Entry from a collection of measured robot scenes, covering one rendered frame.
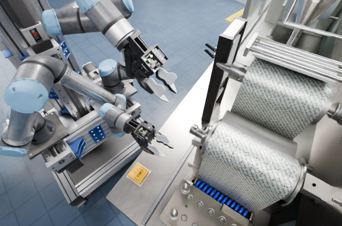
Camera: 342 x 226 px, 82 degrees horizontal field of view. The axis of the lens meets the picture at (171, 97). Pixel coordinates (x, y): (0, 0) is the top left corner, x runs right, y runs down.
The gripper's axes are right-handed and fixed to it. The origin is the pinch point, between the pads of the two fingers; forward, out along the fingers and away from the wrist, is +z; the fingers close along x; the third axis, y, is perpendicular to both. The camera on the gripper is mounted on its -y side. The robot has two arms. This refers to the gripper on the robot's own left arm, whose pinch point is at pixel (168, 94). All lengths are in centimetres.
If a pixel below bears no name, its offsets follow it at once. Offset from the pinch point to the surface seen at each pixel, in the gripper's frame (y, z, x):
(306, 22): 18, 21, 69
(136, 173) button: -38.9, 23.3, -16.1
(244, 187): 6.1, 36.6, -5.5
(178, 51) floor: -169, 12, 174
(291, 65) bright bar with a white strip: 23.5, 16.7, 24.7
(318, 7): 25, 17, 67
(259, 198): 8.9, 41.2, -5.5
